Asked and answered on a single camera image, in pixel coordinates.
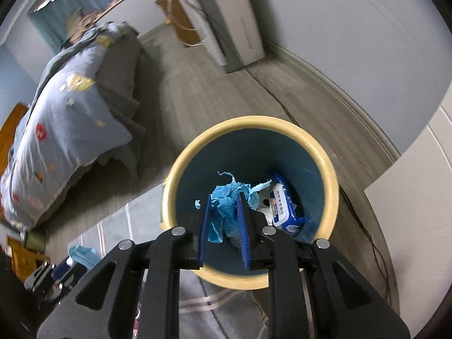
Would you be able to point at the blue tissue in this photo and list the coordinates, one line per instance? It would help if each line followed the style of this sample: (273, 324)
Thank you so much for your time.
(226, 204)

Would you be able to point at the blue printed blanket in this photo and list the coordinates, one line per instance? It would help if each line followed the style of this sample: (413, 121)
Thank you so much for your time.
(70, 123)

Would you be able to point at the green cushion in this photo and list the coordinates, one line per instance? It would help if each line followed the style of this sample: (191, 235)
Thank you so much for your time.
(35, 241)

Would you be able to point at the wooden chair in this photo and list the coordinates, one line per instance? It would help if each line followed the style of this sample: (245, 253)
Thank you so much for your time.
(21, 257)

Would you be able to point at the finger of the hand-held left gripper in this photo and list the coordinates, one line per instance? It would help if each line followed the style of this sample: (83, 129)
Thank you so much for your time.
(46, 279)

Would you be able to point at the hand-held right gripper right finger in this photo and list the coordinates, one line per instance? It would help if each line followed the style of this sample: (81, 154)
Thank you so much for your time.
(244, 233)

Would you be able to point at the blue curtain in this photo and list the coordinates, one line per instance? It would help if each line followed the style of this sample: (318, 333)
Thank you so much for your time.
(56, 17)

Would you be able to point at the blue wet wipes packet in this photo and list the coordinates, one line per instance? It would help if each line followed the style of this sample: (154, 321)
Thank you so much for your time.
(282, 208)

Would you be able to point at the wooden headboard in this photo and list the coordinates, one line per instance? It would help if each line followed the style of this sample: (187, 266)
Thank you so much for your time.
(12, 127)

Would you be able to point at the white door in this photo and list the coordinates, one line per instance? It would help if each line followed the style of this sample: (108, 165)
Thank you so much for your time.
(416, 219)

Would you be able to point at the wooden cabinet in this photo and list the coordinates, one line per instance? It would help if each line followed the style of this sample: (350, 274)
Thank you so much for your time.
(183, 21)

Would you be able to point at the wooden window sill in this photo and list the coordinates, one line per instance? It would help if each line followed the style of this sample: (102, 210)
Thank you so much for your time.
(118, 2)

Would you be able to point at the grey plaid mat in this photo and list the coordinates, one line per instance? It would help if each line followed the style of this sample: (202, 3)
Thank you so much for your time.
(116, 219)

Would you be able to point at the blue bin with yellow rim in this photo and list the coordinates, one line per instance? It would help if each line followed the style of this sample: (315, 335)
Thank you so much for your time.
(247, 148)

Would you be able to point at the white air purifier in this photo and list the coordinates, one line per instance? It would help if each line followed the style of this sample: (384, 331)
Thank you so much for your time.
(229, 17)

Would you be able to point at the crumpled teal tissue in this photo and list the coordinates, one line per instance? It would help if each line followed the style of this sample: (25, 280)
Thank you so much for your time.
(84, 256)

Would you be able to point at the grey bed skirt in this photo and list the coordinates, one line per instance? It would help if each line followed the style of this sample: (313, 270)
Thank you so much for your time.
(130, 88)

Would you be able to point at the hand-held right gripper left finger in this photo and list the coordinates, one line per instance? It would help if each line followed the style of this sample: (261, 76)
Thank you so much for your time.
(204, 233)

